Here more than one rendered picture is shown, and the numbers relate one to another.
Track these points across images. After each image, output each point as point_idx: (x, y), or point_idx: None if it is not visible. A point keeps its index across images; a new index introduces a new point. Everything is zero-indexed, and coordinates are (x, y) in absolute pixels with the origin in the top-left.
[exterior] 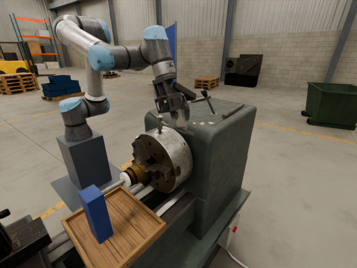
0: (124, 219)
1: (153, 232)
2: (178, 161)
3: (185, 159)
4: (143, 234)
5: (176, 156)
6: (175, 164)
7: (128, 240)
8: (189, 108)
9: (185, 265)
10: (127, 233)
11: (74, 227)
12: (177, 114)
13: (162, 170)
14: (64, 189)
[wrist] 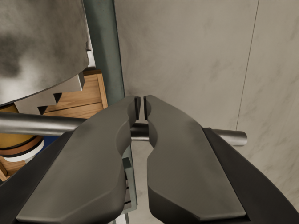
0: (50, 114)
1: (102, 95)
2: (79, 46)
3: (75, 11)
4: (90, 101)
5: (69, 50)
6: (84, 62)
7: (86, 118)
8: (293, 208)
9: (101, 28)
10: (75, 116)
11: (23, 164)
12: (121, 208)
13: (66, 87)
14: None
